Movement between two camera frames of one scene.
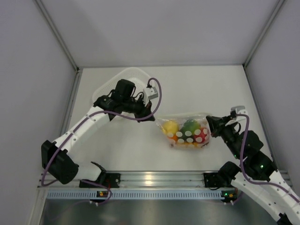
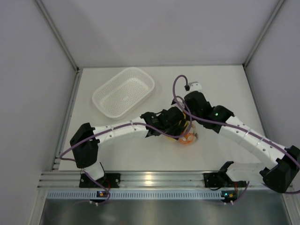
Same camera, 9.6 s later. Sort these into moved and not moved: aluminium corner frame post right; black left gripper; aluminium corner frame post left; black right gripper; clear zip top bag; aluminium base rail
Moved: clear zip top bag; black right gripper; black left gripper
Not moved: aluminium base rail; aluminium corner frame post left; aluminium corner frame post right
